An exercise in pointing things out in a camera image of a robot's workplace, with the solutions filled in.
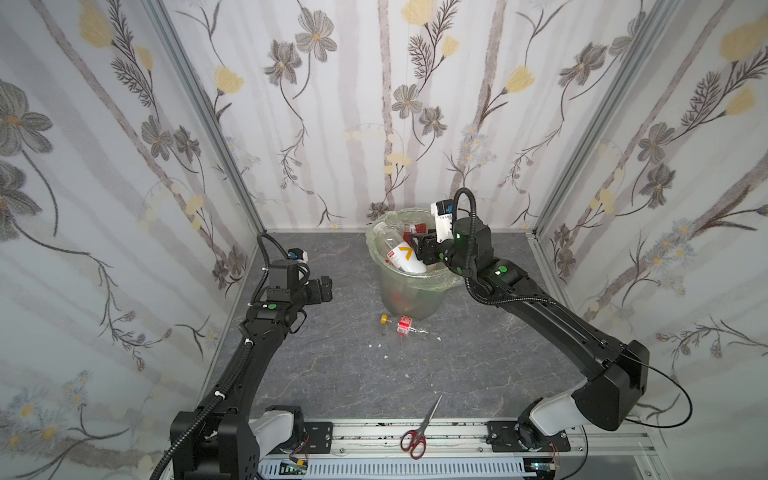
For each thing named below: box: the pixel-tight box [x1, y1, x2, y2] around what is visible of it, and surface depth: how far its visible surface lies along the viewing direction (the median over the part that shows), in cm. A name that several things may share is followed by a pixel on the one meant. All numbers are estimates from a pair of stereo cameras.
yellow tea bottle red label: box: [403, 222, 428, 238], surface depth 88 cm
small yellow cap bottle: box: [380, 315, 428, 337], surface depth 91 cm
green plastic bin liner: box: [366, 208, 463, 293], surface depth 77 cm
